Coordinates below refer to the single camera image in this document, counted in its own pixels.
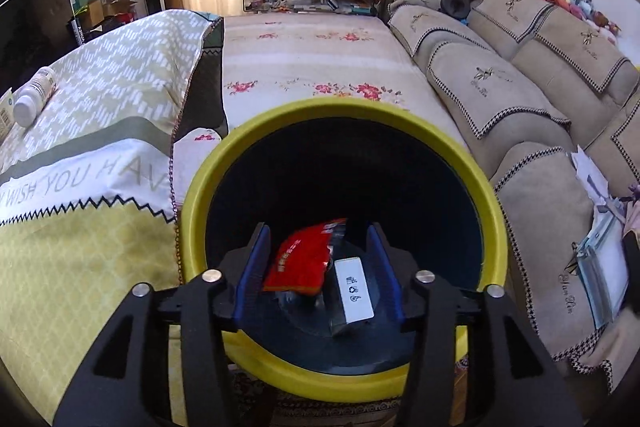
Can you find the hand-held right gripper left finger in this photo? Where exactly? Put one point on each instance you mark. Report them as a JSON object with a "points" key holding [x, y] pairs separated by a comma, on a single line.
{"points": [[252, 267]]}

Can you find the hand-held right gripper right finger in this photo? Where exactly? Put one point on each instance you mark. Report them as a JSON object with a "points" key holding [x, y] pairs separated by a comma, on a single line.
{"points": [[382, 267]]}

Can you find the small white box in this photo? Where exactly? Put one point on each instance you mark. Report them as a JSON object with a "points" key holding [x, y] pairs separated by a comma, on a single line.
{"points": [[352, 289]]}

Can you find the red snack wrapper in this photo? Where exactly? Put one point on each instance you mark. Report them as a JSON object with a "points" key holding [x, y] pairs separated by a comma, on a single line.
{"points": [[295, 267]]}

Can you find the yellow-rimmed dark trash bin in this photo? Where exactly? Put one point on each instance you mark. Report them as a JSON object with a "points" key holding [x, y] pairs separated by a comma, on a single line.
{"points": [[350, 107]]}

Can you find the white pill bottle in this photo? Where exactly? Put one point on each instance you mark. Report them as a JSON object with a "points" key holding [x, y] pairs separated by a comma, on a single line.
{"points": [[35, 94]]}

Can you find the beige sofa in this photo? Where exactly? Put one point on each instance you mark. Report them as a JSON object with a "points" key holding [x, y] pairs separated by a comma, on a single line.
{"points": [[500, 82]]}

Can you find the stack of papers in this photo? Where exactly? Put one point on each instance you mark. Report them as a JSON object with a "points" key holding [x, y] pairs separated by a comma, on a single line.
{"points": [[605, 257]]}

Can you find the open cardboard box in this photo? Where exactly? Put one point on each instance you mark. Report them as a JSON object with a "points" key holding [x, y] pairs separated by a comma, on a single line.
{"points": [[120, 9], [92, 17]]}

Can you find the black flat television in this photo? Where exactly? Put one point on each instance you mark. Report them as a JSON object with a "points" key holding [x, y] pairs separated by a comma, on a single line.
{"points": [[30, 22]]}

